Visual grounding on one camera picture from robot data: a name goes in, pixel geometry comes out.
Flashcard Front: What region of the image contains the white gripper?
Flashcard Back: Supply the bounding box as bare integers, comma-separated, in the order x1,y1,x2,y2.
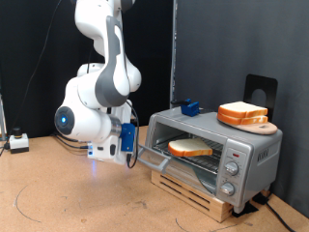
107,102,136,166

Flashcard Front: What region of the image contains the glass oven door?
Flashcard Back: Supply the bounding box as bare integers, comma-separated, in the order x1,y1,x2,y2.
136,143,218,196

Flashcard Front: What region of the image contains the white bread slice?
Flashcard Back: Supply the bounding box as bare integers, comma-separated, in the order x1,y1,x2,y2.
167,137,213,159
217,101,268,119
216,112,269,126

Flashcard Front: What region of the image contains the blue spatula grip block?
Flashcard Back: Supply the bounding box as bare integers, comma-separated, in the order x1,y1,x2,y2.
180,98,200,117

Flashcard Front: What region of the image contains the silver oven knob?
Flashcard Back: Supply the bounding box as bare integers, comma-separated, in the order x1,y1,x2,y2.
224,161,240,177
219,182,237,197

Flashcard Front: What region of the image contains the silver toaster oven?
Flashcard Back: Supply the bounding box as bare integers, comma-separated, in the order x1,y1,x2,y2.
143,105,284,216

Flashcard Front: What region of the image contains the wooden slatted crate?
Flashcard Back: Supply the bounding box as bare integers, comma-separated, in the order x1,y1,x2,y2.
150,168,235,224

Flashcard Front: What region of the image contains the emergency stop button box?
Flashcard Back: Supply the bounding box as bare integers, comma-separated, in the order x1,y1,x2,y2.
8,127,30,155

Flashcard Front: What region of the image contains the vertical aluminium pole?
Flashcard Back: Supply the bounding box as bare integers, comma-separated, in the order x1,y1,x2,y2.
169,0,179,102

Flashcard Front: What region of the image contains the black foam pad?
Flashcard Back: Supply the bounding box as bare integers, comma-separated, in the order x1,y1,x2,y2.
232,202,260,218

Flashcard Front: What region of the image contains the round wooden cutting board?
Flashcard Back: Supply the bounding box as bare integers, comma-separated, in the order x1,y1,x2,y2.
230,121,278,135

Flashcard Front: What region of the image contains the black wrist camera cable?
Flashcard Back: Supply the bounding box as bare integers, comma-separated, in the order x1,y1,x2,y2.
125,100,141,169

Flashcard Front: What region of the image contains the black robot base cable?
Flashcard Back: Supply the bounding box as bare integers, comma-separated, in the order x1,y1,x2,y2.
51,133,91,150
52,131,81,143

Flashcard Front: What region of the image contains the wire oven rack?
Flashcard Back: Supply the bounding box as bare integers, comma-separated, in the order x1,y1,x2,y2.
153,132,225,175

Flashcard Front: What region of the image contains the long black hanging cable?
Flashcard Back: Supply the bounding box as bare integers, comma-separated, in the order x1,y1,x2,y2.
0,0,64,156

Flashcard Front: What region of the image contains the black oven power cable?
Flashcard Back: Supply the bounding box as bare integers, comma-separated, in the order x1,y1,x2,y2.
265,201,295,232

